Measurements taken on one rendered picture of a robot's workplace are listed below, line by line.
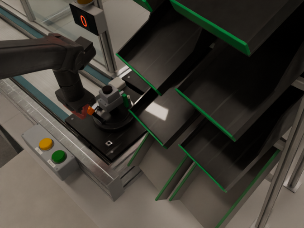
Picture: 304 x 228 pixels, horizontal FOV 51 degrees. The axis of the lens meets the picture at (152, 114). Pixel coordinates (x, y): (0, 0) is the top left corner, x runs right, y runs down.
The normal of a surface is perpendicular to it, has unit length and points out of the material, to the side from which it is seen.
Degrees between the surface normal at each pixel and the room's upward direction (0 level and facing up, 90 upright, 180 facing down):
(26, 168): 0
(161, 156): 45
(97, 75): 0
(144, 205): 0
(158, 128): 25
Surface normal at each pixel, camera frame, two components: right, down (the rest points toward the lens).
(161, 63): -0.43, -0.39
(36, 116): -0.10, -0.66
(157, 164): -0.64, -0.11
